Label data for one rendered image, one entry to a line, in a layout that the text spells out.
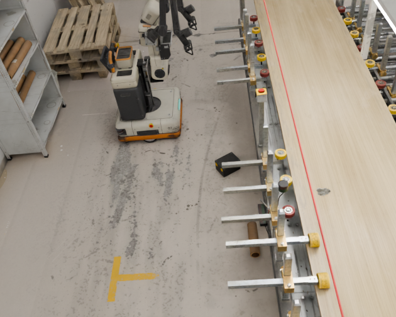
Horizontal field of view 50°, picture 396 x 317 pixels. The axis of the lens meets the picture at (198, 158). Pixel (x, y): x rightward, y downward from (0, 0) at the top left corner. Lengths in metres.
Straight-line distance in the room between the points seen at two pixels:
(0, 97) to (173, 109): 1.65
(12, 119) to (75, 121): 0.86
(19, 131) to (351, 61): 3.23
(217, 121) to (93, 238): 1.83
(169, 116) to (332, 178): 2.07
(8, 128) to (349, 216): 3.35
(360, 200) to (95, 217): 2.34
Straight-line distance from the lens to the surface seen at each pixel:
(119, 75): 4.18
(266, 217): 2.69
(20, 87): 4.97
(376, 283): 2.49
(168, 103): 4.57
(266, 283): 2.33
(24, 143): 4.75
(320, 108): 3.40
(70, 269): 3.79
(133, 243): 3.76
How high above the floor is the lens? 3.01
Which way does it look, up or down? 45 degrees down
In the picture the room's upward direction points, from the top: 9 degrees counter-clockwise
